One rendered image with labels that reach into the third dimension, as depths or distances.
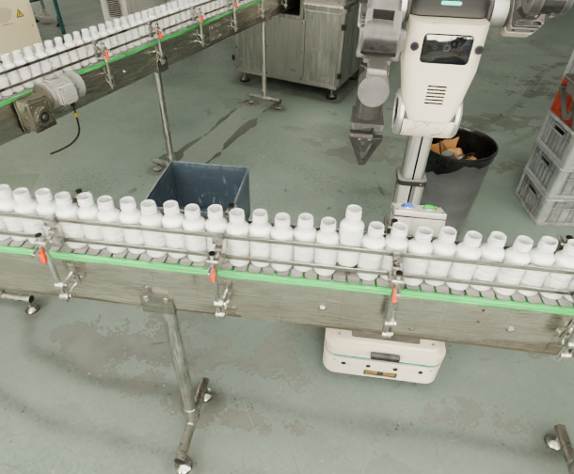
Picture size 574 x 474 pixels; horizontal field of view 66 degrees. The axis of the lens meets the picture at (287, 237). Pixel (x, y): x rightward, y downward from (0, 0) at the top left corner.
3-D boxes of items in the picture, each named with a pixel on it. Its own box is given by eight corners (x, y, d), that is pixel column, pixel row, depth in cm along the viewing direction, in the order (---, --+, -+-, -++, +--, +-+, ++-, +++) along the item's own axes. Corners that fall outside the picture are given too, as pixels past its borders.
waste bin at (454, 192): (400, 244, 283) (422, 156, 243) (396, 205, 318) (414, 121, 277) (473, 252, 279) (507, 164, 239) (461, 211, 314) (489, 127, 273)
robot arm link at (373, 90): (406, 26, 84) (360, 22, 84) (411, 40, 74) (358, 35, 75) (393, 89, 91) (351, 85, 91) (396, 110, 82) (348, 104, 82)
